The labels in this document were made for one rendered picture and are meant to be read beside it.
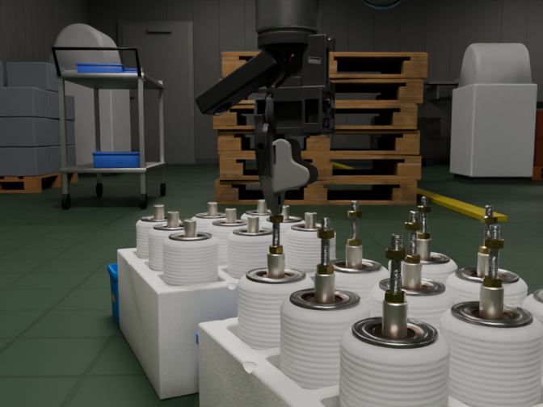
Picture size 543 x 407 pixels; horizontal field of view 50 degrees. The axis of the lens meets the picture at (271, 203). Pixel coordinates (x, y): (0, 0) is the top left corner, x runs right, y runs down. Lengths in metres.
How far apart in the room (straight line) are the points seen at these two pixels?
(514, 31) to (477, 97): 4.71
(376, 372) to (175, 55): 8.89
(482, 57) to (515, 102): 0.50
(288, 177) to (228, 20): 8.71
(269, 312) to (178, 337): 0.31
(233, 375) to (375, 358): 0.24
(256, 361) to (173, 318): 0.33
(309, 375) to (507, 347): 0.19
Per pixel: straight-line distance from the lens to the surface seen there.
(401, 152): 3.70
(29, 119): 4.73
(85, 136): 6.50
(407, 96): 3.72
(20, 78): 5.14
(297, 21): 0.68
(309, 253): 1.07
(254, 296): 0.70
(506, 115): 5.65
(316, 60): 0.68
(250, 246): 1.02
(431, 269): 0.82
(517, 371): 0.59
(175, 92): 9.24
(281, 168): 0.69
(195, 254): 0.98
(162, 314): 0.96
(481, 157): 5.57
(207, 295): 0.97
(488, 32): 10.04
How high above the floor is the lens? 0.43
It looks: 7 degrees down
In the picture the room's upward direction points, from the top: straight up
